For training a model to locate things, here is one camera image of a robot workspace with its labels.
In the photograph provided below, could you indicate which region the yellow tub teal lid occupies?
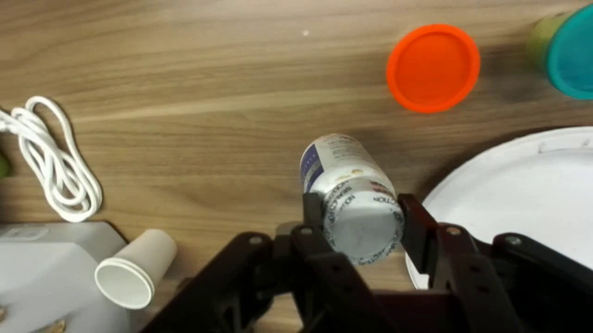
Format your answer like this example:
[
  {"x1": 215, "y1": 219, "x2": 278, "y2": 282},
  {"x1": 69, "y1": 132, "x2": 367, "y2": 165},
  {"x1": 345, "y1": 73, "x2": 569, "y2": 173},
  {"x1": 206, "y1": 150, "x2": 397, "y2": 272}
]
[{"x1": 526, "y1": 2, "x2": 593, "y2": 104}]

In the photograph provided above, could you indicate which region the coiled white cable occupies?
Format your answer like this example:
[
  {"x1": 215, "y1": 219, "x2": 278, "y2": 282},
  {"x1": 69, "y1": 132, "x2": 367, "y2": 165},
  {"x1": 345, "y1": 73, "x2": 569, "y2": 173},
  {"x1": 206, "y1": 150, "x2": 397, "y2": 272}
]
[{"x1": 0, "y1": 95, "x2": 106, "y2": 226}]

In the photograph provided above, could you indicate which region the white paper cup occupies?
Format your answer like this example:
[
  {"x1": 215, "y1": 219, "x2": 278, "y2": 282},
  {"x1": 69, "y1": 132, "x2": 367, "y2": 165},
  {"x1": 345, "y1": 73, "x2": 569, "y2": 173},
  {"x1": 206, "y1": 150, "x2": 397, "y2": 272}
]
[{"x1": 93, "y1": 228, "x2": 180, "y2": 311}]

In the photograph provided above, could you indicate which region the green fruit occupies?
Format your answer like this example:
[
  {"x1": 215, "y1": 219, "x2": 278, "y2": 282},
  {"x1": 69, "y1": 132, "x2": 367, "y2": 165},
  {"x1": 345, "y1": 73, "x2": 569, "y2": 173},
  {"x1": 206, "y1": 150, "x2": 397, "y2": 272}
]
[{"x1": 0, "y1": 150, "x2": 13, "y2": 182}]

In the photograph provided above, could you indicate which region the small white bottle blue label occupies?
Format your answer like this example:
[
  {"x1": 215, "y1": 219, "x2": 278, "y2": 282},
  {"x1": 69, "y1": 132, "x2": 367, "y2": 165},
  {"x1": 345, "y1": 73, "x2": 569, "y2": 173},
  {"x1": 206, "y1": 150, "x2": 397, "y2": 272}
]
[{"x1": 298, "y1": 132, "x2": 406, "y2": 267}]

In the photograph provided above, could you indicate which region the yellow tub orange lid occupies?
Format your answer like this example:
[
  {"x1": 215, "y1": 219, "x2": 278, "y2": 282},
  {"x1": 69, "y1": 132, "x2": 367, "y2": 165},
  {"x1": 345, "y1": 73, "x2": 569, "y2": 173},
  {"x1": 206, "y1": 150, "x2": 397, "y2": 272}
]
[{"x1": 385, "y1": 23, "x2": 484, "y2": 117}]

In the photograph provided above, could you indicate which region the white paper plate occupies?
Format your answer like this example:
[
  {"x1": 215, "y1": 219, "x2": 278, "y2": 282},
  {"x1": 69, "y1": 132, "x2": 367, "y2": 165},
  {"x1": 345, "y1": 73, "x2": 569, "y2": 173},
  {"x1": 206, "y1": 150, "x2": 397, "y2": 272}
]
[{"x1": 404, "y1": 126, "x2": 593, "y2": 293}]

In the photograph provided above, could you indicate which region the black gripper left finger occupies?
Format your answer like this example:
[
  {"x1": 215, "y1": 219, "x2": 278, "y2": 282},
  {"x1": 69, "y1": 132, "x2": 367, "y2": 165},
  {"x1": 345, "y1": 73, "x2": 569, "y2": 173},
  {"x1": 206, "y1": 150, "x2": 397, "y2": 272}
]
[{"x1": 141, "y1": 191, "x2": 397, "y2": 333}]

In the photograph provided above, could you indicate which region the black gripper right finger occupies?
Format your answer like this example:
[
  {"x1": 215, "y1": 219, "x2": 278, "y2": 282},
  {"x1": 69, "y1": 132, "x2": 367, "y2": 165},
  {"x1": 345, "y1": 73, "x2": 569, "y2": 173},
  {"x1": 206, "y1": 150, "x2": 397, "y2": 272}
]
[{"x1": 397, "y1": 193, "x2": 593, "y2": 333}]

